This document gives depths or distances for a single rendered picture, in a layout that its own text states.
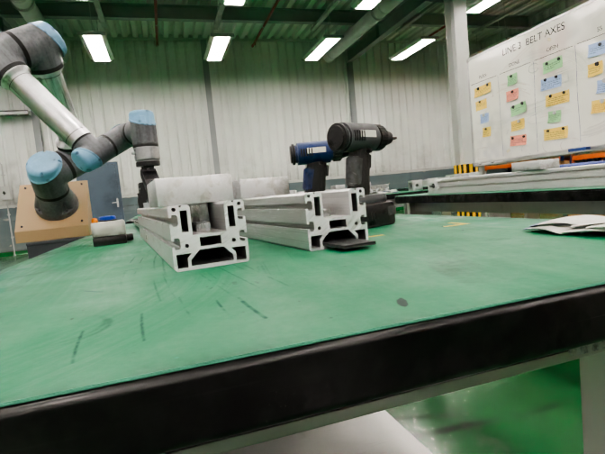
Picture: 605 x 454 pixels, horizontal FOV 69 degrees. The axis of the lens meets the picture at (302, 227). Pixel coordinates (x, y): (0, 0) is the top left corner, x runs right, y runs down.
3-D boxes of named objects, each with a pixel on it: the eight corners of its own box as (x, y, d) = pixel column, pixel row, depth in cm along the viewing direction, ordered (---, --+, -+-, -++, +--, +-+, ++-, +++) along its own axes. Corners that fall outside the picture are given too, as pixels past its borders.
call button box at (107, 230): (94, 244, 118) (91, 221, 118) (133, 240, 122) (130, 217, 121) (93, 247, 111) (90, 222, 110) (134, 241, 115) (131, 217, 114)
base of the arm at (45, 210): (31, 220, 165) (22, 202, 157) (40, 191, 174) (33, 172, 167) (75, 221, 168) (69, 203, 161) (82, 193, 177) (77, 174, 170)
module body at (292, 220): (204, 229, 137) (202, 202, 137) (236, 225, 141) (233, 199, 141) (309, 251, 64) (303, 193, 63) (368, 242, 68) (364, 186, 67)
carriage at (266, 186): (225, 211, 107) (221, 183, 107) (267, 206, 112) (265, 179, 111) (242, 212, 93) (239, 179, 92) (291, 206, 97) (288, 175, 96)
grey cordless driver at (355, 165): (329, 231, 93) (320, 125, 91) (389, 220, 106) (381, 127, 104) (356, 231, 87) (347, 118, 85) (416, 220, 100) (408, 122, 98)
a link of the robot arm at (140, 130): (144, 114, 140) (159, 109, 135) (148, 149, 141) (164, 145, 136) (121, 113, 134) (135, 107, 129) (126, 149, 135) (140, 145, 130)
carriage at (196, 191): (151, 223, 77) (146, 184, 77) (213, 216, 81) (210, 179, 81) (160, 226, 62) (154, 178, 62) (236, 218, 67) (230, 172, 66)
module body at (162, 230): (140, 237, 130) (137, 208, 129) (175, 232, 134) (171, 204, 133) (175, 272, 57) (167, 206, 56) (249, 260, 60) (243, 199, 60)
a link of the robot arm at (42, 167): (25, 188, 161) (13, 160, 151) (57, 170, 170) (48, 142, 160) (49, 204, 159) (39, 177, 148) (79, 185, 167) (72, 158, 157)
